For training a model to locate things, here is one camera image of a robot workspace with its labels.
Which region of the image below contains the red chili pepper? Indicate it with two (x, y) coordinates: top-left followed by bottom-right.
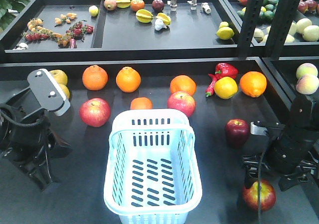
(205, 74), (218, 97)

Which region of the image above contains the pink red apple far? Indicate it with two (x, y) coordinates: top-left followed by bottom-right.
(79, 98), (111, 127)

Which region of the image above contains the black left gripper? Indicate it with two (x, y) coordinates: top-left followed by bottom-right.
(0, 88), (72, 192)

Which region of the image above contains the black left front tray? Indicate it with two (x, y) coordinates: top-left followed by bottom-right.
(0, 57), (319, 224)

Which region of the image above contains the pale peach front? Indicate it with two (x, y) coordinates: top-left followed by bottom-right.
(296, 74), (319, 95)

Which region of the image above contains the black tray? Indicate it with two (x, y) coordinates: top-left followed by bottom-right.
(0, 0), (241, 63)
(262, 56), (319, 102)
(0, 57), (319, 224)

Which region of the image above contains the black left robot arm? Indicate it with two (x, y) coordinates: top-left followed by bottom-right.
(0, 88), (72, 191)

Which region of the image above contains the orange right front tray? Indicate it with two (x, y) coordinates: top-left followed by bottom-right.
(239, 71), (267, 98)

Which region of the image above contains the dark red apple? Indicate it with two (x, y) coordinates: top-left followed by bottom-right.
(225, 118), (250, 148)

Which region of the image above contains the pink red apple left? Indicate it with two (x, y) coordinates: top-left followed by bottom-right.
(167, 91), (196, 117)

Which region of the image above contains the black right front tray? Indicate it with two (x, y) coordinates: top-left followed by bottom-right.
(262, 56), (319, 102)

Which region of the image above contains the orange with navel left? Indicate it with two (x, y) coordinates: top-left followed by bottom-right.
(116, 67), (141, 93)

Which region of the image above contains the small orange tangerine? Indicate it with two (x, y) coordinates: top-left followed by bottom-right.
(130, 97), (153, 110)

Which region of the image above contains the yellow starfruit front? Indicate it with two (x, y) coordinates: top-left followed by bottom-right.
(136, 9), (154, 23)

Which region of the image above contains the red bell pepper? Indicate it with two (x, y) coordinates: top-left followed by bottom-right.
(215, 63), (238, 80)

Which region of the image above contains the yellow pear lower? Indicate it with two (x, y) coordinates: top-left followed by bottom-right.
(59, 84), (70, 99)

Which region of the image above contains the white garlic bulb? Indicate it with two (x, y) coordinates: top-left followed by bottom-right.
(155, 19), (167, 31)

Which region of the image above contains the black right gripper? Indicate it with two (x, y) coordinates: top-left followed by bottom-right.
(242, 121), (319, 191)

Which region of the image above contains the pale peach back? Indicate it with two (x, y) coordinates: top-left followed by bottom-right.
(296, 63), (318, 79)

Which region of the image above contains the light blue plastic basket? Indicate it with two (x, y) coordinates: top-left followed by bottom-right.
(104, 109), (202, 224)

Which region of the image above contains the black back left tray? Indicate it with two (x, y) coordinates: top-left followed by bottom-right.
(0, 0), (241, 63)

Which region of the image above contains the red yellow apple front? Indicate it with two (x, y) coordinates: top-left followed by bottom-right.
(242, 179), (276, 211)

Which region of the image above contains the pink red apple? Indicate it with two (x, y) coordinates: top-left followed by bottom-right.
(167, 91), (196, 117)
(79, 98), (111, 127)

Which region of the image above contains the pale peach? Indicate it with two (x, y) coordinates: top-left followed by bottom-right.
(296, 63), (318, 79)
(296, 74), (319, 95)

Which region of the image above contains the orange far left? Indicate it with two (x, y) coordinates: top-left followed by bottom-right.
(82, 65), (108, 91)

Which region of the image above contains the dark purple round fruit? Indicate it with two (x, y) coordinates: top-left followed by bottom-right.
(152, 0), (164, 12)

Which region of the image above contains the yellow lemon fruit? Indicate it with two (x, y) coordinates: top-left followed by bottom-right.
(214, 77), (238, 100)

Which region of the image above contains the yellow lemon back tray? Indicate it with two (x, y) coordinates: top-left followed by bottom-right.
(216, 27), (235, 40)

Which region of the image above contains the orange middle back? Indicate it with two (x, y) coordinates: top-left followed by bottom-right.
(170, 75), (197, 96)

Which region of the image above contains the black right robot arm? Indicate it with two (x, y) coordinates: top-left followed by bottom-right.
(242, 95), (319, 191)

